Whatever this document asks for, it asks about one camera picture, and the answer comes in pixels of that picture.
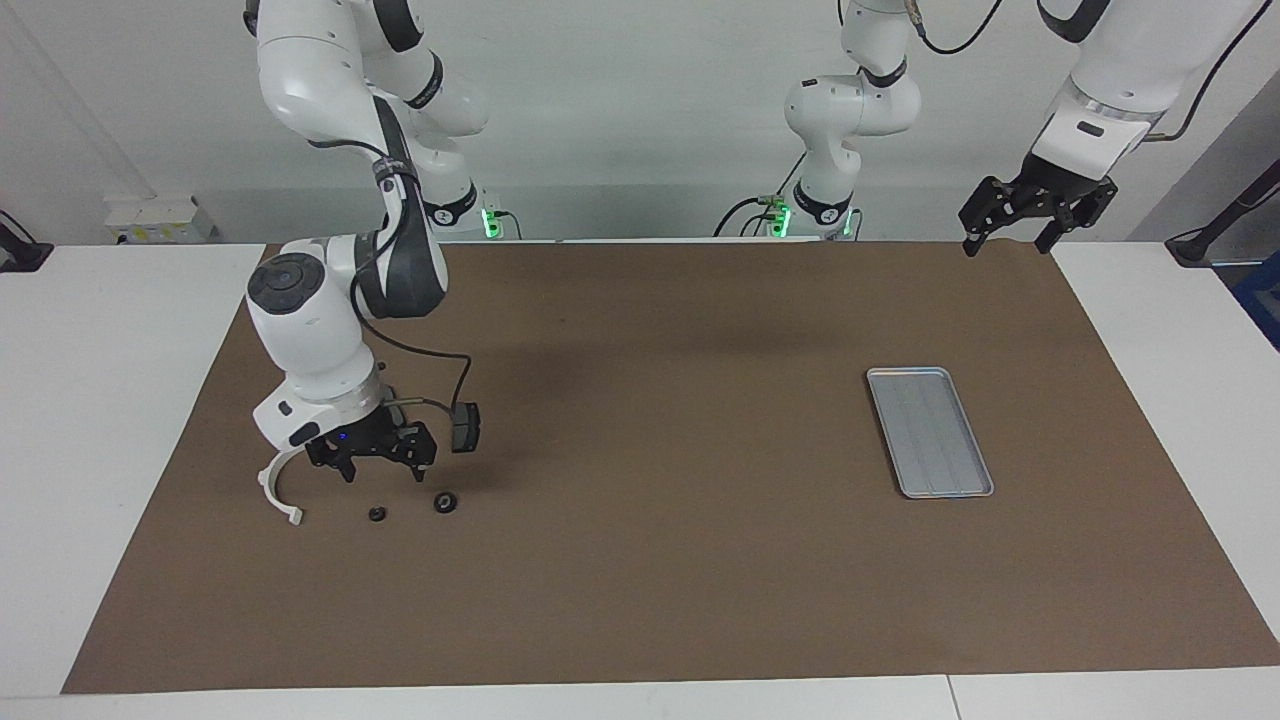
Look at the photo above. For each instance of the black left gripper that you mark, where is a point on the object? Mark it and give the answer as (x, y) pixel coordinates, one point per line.
(1058, 188)

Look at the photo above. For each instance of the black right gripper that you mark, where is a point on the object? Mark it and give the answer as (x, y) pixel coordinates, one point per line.
(365, 435)

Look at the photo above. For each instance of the black gear with silver centre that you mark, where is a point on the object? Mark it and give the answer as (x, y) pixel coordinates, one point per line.
(446, 501)

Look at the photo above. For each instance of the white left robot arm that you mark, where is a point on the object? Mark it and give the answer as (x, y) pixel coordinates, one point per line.
(850, 110)

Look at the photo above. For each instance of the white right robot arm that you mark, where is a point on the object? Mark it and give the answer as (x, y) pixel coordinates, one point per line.
(310, 340)

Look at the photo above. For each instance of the silver metal tray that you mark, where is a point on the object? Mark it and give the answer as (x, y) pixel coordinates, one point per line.
(930, 435)

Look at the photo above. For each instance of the short dark grey brake pad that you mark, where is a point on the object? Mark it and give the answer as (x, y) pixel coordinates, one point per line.
(466, 430)

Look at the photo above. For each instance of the black angled stand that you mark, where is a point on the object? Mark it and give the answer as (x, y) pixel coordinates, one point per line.
(1195, 248)

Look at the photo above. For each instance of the blue crate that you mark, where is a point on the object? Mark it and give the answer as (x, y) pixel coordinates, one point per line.
(1262, 300)

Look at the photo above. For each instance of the brown table mat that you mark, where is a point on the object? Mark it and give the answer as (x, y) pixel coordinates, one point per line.
(650, 560)

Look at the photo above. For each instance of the white box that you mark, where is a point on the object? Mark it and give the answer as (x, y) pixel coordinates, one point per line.
(160, 220)

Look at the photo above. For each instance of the white semicircular plastic bracket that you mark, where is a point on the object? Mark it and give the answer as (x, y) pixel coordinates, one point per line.
(264, 485)

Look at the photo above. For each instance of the small black clamp mount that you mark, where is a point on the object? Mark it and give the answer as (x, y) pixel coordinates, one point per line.
(25, 255)

